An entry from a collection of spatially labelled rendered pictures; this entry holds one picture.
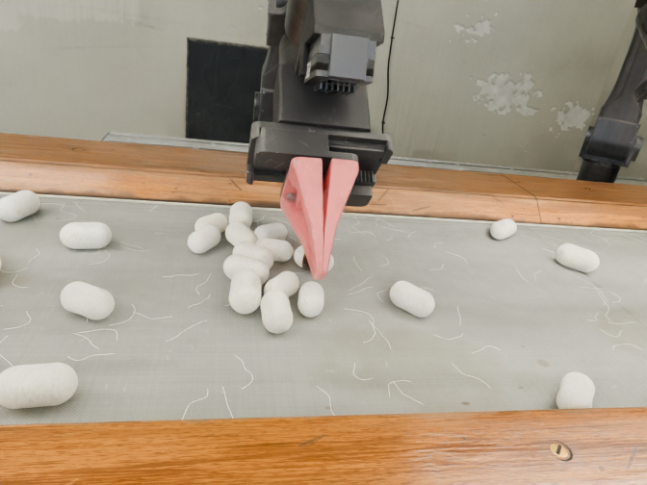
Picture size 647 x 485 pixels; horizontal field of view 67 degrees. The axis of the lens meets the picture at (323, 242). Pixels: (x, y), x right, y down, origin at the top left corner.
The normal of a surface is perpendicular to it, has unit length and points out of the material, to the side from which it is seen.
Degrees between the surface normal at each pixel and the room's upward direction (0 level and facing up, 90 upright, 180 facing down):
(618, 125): 83
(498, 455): 0
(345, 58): 76
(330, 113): 40
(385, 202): 45
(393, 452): 0
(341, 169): 62
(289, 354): 0
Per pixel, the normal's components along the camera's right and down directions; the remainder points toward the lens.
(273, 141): 0.21, -0.39
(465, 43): 0.15, 0.44
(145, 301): 0.13, -0.90
